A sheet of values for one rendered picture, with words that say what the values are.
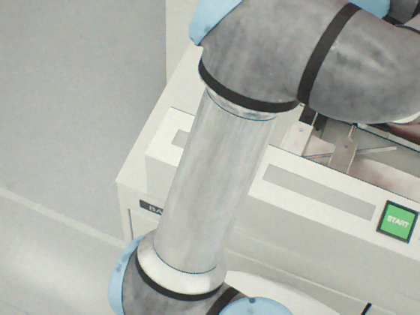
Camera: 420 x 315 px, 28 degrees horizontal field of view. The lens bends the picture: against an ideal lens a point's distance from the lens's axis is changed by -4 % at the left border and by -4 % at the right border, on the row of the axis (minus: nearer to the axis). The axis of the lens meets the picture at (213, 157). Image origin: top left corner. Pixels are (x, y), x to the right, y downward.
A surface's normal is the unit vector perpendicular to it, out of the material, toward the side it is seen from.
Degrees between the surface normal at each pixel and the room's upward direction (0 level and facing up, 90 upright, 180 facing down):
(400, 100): 74
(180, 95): 0
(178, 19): 90
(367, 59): 32
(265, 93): 69
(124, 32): 0
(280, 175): 0
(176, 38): 90
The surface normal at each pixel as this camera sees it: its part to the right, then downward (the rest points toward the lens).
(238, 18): -0.39, 0.21
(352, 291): -0.39, 0.80
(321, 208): 0.04, -0.48
